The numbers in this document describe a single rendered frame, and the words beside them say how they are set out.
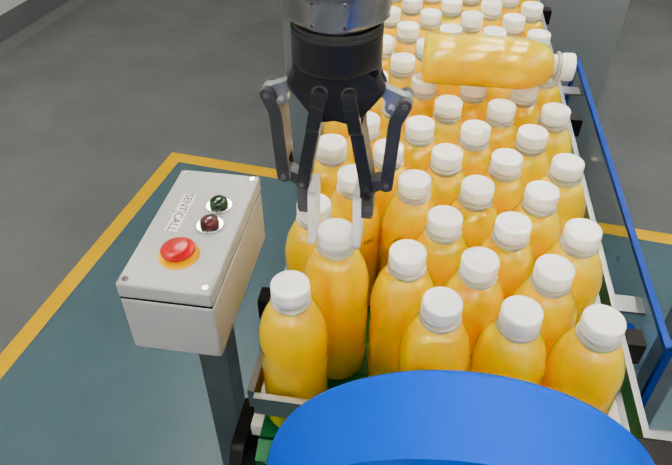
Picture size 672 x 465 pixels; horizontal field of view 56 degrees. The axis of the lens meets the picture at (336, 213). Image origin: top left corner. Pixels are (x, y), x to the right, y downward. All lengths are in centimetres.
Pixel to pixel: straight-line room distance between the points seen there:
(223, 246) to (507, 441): 40
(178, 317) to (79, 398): 135
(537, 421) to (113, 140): 276
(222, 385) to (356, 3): 59
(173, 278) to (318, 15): 31
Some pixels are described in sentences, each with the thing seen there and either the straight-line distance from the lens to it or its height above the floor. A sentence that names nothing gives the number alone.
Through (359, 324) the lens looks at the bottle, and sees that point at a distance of 71.
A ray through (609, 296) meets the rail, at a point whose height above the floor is 98.
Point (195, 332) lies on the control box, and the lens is 69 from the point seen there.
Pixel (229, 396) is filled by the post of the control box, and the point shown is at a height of 80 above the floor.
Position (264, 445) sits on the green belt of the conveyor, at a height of 90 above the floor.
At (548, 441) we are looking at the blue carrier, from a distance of 40.
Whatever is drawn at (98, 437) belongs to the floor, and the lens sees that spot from 192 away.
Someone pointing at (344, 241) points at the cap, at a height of 113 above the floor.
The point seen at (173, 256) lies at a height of 111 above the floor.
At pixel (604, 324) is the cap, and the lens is 63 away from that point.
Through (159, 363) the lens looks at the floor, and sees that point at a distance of 202.
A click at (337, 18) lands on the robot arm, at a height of 137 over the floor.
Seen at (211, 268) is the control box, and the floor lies 110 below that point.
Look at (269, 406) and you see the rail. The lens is 71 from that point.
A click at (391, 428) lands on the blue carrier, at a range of 39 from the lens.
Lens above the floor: 156
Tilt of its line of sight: 40 degrees down
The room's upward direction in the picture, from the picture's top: straight up
